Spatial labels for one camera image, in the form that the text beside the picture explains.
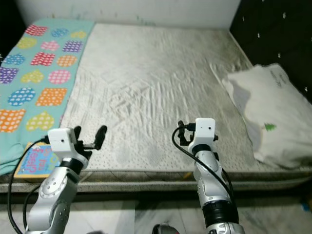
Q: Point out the yellow-edged blue picture book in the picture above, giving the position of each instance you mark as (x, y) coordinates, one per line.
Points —
(36, 163)

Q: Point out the white pillow green tree print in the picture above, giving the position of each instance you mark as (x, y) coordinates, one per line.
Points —
(268, 107)

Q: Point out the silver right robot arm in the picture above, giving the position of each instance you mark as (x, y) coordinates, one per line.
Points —
(207, 180)

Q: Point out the grey quilted mattress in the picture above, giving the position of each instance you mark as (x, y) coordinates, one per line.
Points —
(151, 83)

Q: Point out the dark bed base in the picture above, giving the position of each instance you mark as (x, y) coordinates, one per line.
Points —
(126, 197)

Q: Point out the teal blanket colourful dotted shapes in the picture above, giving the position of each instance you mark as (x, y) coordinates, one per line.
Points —
(39, 73)

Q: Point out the grey right robot leg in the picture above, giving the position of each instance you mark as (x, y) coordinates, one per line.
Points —
(164, 229)

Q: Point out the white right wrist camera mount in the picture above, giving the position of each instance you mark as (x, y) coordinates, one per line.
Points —
(204, 130)

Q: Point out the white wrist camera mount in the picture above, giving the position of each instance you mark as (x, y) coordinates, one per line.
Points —
(204, 130)
(61, 142)

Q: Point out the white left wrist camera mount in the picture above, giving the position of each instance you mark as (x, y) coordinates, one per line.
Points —
(61, 142)

